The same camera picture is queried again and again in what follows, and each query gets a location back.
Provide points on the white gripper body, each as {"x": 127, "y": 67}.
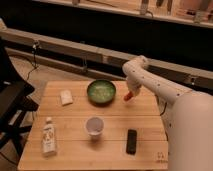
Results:
{"x": 133, "y": 86}

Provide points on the black remote control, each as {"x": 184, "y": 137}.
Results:
{"x": 131, "y": 142}

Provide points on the clear plastic bottle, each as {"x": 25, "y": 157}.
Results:
{"x": 48, "y": 138}

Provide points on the white paper cup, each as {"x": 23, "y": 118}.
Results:
{"x": 94, "y": 127}

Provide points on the white sponge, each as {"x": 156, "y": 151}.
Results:
{"x": 66, "y": 97}

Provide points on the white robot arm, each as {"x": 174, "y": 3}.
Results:
{"x": 190, "y": 137}

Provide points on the wooden table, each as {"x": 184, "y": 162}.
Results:
{"x": 70, "y": 133}

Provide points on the green bowl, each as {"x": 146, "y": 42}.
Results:
{"x": 101, "y": 91}

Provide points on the black chair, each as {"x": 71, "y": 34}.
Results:
{"x": 14, "y": 102}

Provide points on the red orange pepper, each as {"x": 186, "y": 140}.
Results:
{"x": 128, "y": 96}

